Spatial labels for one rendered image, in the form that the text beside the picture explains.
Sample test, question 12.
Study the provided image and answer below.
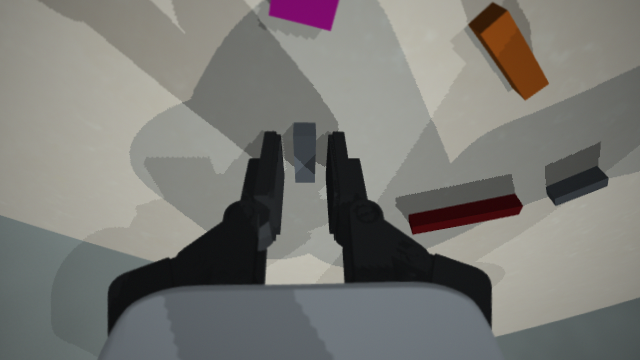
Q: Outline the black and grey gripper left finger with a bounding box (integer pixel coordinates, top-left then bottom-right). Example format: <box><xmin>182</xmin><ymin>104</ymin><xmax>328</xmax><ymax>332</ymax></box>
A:
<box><xmin>108</xmin><ymin>132</ymin><xmax>284</xmax><ymax>336</ymax></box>

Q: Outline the dark red rod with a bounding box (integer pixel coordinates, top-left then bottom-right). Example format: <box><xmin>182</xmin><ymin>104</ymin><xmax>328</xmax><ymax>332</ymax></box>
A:
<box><xmin>409</xmin><ymin>194</ymin><xmax>523</xmax><ymax>235</ymax></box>

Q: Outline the magenta rectangular block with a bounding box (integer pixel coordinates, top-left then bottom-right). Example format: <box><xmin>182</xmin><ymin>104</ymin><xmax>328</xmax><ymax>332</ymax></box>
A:
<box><xmin>269</xmin><ymin>0</ymin><xmax>339</xmax><ymax>31</ymax></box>

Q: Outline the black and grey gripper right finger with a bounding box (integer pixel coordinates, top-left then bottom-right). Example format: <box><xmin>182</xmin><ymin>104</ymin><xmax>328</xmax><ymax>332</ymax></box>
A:
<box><xmin>326</xmin><ymin>132</ymin><xmax>492</xmax><ymax>330</ymax></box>

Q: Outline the orange-brown rectangular block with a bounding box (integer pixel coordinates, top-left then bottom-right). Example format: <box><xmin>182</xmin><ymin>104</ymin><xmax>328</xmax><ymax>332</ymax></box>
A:
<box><xmin>468</xmin><ymin>2</ymin><xmax>549</xmax><ymax>100</ymax></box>

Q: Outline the grey rectangular block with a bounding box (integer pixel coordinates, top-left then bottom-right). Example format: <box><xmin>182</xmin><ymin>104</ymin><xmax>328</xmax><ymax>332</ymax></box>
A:
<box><xmin>293</xmin><ymin>123</ymin><xmax>316</xmax><ymax>183</ymax></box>
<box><xmin>546</xmin><ymin>166</ymin><xmax>609</xmax><ymax>206</ymax></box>

